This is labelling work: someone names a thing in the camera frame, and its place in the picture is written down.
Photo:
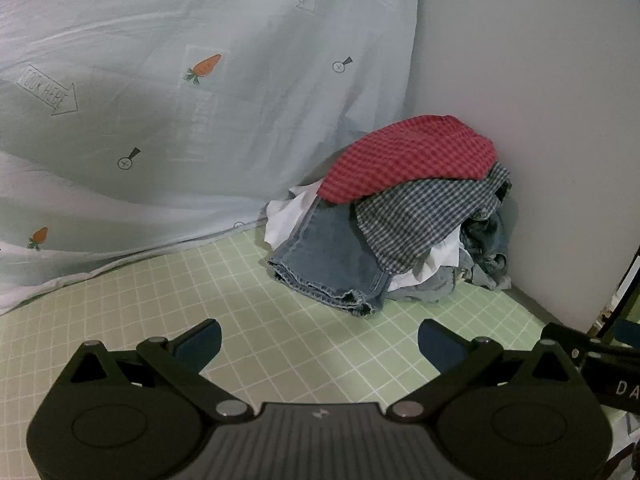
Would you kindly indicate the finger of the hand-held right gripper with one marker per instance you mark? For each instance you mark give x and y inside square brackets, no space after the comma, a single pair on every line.
[625,332]

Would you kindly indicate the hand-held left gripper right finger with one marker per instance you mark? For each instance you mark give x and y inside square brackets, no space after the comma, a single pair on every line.
[440,345]

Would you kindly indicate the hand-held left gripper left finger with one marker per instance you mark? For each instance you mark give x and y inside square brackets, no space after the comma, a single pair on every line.
[200,342]

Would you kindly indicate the red checked shirt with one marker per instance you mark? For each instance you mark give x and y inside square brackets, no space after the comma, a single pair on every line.
[410,155]

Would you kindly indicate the white garment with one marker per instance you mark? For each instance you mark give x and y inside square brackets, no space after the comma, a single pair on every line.
[287,220]
[432,262]

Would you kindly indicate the light washed denim garment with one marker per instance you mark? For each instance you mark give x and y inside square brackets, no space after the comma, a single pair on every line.
[487,255]

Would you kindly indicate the blue checked shirt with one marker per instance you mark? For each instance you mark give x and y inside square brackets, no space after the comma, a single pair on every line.
[425,215]

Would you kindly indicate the blue denim jeans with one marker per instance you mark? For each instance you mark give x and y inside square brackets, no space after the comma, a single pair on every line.
[325,255]

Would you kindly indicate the carrot printed light blanket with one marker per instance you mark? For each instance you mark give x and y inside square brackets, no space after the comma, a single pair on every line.
[150,35]

